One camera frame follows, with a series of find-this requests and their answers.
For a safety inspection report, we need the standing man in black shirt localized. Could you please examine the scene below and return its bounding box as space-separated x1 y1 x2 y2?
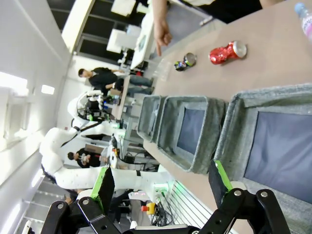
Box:
78 67 155 96

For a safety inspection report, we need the crushed black Pepsi can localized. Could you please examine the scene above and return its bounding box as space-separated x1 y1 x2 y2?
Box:
174 53 197 72

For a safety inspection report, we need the red yellow emergency stop button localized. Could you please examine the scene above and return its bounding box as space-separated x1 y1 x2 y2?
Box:
141 202 157 215

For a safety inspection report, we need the crushed red cola can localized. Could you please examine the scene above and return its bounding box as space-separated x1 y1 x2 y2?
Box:
208 40 247 65

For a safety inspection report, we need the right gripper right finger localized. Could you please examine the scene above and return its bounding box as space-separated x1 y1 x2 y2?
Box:
202 160 291 234

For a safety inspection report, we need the grey fabric basket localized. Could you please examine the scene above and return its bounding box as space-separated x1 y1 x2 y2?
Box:
214 83 312 234
136 95 163 143
156 96 227 174

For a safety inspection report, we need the black cable tangle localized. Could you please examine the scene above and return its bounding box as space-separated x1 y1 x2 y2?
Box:
150 190 177 227

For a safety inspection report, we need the small white table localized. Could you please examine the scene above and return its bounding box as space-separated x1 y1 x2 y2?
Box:
130 7 158 71

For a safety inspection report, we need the person's right hand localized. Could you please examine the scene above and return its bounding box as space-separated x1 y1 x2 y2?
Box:
154 19 173 57

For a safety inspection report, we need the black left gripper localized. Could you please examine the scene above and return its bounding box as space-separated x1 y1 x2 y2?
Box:
83 97 105 122

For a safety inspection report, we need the person's right forearm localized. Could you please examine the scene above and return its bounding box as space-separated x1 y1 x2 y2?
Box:
151 0 170 25

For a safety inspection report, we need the clear plastic water bottle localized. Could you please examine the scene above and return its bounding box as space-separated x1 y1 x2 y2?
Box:
294 2 312 42

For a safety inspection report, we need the seated person in black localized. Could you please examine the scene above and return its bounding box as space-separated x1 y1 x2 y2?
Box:
67 146 103 169

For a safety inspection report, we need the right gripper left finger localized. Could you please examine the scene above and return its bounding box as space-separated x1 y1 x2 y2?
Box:
40 167 122 234

